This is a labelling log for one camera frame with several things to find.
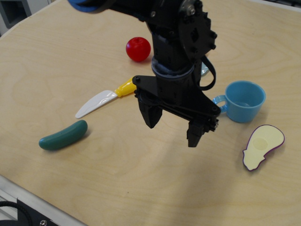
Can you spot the red toy apple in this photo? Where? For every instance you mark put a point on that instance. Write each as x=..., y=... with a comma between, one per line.
x=138, y=49

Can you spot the blue plastic cup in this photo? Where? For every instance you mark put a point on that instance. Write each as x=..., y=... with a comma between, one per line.
x=242, y=100

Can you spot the grey cabinet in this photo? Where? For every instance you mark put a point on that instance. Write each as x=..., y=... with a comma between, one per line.
x=14, y=11

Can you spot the toy eggplant half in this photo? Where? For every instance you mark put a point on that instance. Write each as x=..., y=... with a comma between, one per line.
x=263, y=140

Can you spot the black corner bracket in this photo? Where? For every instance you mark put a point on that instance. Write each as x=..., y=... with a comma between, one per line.
x=36, y=217

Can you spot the yellow handled toy knife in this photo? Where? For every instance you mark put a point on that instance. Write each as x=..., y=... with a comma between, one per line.
x=105, y=97

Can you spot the light blue toy plate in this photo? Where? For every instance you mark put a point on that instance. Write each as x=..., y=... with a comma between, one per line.
x=204, y=70

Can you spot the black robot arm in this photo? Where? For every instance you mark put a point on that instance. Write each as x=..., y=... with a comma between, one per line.
x=181, y=36

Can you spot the aluminium table frame rail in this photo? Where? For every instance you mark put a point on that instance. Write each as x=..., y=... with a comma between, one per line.
x=9, y=191

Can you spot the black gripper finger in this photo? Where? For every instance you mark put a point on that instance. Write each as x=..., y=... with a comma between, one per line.
x=150, y=109
x=195, y=131

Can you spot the green toy cucumber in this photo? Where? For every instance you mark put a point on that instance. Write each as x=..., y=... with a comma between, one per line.
x=65, y=137

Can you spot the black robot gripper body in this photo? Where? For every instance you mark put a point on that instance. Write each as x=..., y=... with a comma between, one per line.
x=181, y=93

